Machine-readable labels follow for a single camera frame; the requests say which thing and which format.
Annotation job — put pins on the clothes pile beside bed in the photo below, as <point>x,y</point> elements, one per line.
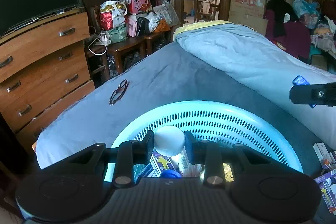
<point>295,28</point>

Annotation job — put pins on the light blue folded duvet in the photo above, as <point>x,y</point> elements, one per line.
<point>252,60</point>

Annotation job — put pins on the purple yellow-arrow cream box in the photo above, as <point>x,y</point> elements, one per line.
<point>162,166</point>

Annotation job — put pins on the black-framed eyeglasses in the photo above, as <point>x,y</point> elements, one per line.
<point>119,92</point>

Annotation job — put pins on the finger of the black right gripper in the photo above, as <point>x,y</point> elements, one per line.
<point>303,93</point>

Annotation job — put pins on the white power strip with cable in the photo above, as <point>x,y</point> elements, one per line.
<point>102,41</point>

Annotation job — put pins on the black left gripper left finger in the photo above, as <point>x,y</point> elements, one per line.
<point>129,154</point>

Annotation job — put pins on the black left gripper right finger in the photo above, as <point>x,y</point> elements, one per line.
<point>208,154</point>

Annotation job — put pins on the white plastic bottle cap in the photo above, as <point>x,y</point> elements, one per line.
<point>169,141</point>

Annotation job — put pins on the wooden chest of drawers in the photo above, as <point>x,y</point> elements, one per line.
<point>44,70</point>

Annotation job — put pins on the pile of bags and clothes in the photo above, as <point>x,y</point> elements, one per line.
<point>120,19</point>

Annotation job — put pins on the white medicine box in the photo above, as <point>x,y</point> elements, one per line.
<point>325,158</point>

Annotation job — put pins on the light blue perforated basket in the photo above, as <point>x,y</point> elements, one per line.
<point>218,122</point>

